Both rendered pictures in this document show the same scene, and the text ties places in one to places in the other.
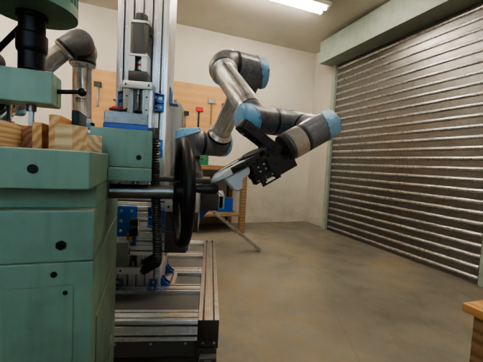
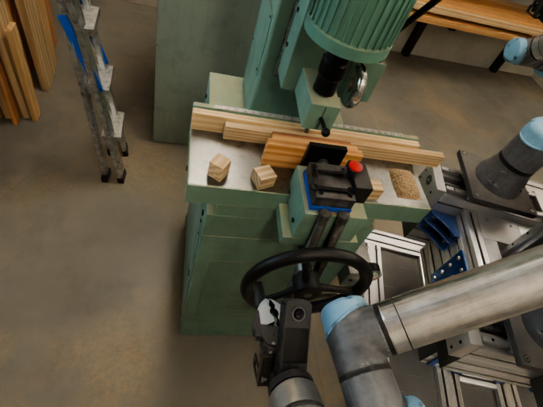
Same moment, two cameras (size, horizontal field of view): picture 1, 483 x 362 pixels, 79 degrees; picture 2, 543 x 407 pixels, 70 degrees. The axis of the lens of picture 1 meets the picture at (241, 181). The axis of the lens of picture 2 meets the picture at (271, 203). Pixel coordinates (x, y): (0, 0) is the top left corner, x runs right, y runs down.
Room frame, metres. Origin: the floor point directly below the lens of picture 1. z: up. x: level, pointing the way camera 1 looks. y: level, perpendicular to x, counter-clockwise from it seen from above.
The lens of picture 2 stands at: (0.59, -0.29, 1.54)
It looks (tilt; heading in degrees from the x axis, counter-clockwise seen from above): 49 degrees down; 86
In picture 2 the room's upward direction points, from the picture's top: 23 degrees clockwise
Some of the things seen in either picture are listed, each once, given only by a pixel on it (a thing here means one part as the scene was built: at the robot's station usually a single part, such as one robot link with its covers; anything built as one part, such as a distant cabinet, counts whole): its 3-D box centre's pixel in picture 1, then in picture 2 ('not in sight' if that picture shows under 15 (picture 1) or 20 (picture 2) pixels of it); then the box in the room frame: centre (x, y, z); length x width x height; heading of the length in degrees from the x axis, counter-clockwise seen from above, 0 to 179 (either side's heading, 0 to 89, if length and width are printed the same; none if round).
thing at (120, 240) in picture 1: (110, 251); (353, 262); (0.95, 0.42, 0.58); 0.12 x 0.08 x 0.08; 108
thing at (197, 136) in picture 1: (189, 141); not in sight; (1.38, 0.25, 0.98); 0.13 x 0.12 x 0.14; 117
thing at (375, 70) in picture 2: not in sight; (359, 74); (0.75, 0.70, 1.02); 0.09 x 0.07 x 0.12; 18
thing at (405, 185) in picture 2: not in sight; (406, 181); (0.95, 0.48, 0.91); 0.10 x 0.07 x 0.02; 108
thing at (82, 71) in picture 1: (82, 93); not in sight; (1.45, 0.80, 1.19); 0.15 x 0.12 x 0.55; 21
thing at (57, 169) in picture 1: (86, 164); (311, 187); (0.72, 0.38, 0.87); 0.61 x 0.30 x 0.06; 18
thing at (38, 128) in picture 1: (53, 138); (312, 150); (0.69, 0.45, 0.93); 0.22 x 0.02 x 0.06; 18
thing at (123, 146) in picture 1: (123, 149); (323, 203); (0.74, 0.30, 0.91); 0.15 x 0.14 x 0.09; 18
